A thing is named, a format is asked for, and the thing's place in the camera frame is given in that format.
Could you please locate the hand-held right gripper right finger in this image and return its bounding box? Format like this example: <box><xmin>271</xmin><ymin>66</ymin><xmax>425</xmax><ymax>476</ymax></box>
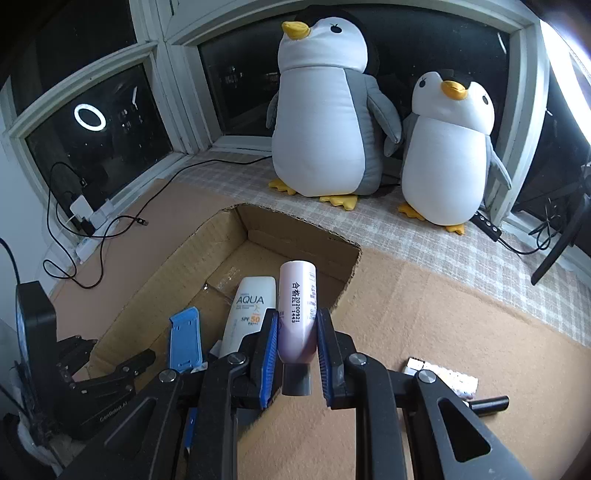
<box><xmin>316</xmin><ymin>307</ymin><xmax>534</xmax><ymax>480</ymax></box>

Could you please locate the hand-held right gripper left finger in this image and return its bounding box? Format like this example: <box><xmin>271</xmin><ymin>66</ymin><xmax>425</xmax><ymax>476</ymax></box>
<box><xmin>58</xmin><ymin>310</ymin><xmax>281</xmax><ymax>480</ymax></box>

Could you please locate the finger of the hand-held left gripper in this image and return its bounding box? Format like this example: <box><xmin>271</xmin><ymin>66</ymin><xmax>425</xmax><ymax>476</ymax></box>
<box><xmin>115</xmin><ymin>349</ymin><xmax>158</xmax><ymax>377</ymax></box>
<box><xmin>68</xmin><ymin>370</ymin><xmax>138</xmax><ymax>394</ymax></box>

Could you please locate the pink tube bottle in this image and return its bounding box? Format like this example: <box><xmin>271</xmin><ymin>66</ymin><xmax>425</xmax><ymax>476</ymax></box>
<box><xmin>277</xmin><ymin>260</ymin><xmax>319</xmax><ymax>398</ymax></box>

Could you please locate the blue phone stand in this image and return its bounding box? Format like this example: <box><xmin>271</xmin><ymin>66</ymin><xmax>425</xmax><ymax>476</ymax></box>
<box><xmin>168</xmin><ymin>307</ymin><xmax>204</xmax><ymax>457</ymax></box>

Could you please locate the white sunscreen bottle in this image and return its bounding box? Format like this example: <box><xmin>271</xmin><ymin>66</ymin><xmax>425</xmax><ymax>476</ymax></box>
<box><xmin>218</xmin><ymin>276</ymin><xmax>278</xmax><ymax>358</ymax></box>

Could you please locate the cardboard box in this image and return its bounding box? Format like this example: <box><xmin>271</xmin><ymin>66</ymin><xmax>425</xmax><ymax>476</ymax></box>
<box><xmin>85</xmin><ymin>203</ymin><xmax>363</xmax><ymax>384</ymax></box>

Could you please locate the person's left hand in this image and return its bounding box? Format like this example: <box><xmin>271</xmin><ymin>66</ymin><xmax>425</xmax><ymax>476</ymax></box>
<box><xmin>14</xmin><ymin>415</ymin><xmax>61</xmax><ymax>468</ymax></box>

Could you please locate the small white rectangular box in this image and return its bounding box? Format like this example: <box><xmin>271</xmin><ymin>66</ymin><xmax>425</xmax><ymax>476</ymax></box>
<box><xmin>404</xmin><ymin>357</ymin><xmax>478</xmax><ymax>400</ymax></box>

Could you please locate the white power strip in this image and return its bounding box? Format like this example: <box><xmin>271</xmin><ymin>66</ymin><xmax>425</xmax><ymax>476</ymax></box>
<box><xmin>74</xmin><ymin>198</ymin><xmax>116</xmax><ymax>261</ymax></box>

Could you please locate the plaid cloth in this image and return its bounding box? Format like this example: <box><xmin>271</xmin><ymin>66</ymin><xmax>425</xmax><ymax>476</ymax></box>
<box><xmin>178</xmin><ymin>148</ymin><xmax>591</xmax><ymax>347</ymax></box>

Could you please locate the black lipstick tube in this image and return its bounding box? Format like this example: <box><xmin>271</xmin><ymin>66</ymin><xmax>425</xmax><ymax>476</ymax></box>
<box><xmin>468</xmin><ymin>395</ymin><xmax>510</xmax><ymax>417</ymax></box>

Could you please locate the small penguin plush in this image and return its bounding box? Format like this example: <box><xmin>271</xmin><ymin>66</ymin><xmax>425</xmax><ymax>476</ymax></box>
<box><xmin>398</xmin><ymin>69</ymin><xmax>513</xmax><ymax>237</ymax></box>

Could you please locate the large penguin plush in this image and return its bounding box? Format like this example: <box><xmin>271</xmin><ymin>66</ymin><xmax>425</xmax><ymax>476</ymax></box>
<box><xmin>266</xmin><ymin>7</ymin><xmax>402</xmax><ymax>210</ymax></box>

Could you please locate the black tripod leg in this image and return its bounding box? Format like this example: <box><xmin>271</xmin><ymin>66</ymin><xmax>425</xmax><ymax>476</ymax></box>
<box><xmin>531</xmin><ymin>185</ymin><xmax>591</xmax><ymax>285</ymax></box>

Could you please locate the black gooseneck cable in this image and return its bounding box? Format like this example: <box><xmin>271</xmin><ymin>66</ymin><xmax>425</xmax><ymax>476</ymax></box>
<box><xmin>0</xmin><ymin>237</ymin><xmax>23</xmax><ymax>289</ymax></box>

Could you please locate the black usb cable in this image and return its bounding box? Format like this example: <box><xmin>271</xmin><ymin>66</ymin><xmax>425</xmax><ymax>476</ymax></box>
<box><xmin>44</xmin><ymin>215</ymin><xmax>149</xmax><ymax>289</ymax></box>

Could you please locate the looped black cable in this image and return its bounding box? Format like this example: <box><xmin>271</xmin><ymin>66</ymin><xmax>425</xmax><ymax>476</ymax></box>
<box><xmin>49</xmin><ymin>161</ymin><xmax>88</xmax><ymax>232</ymax></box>

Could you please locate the long black cable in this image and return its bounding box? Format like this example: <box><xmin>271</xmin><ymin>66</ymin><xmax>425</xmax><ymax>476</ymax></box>
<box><xmin>99</xmin><ymin>156</ymin><xmax>273</xmax><ymax>222</ymax></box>

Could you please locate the black inline cable controller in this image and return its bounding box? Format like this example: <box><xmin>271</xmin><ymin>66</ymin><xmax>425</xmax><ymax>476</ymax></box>
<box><xmin>471</xmin><ymin>211</ymin><xmax>502</xmax><ymax>241</ymax></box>

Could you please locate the black controller cable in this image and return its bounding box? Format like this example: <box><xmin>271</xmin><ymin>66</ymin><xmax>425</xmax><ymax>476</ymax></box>
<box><xmin>496</xmin><ymin>233</ymin><xmax>546</xmax><ymax>256</ymax></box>

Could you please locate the white window frame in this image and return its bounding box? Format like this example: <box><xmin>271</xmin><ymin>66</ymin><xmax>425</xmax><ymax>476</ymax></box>
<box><xmin>0</xmin><ymin>0</ymin><xmax>550</xmax><ymax>222</ymax></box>

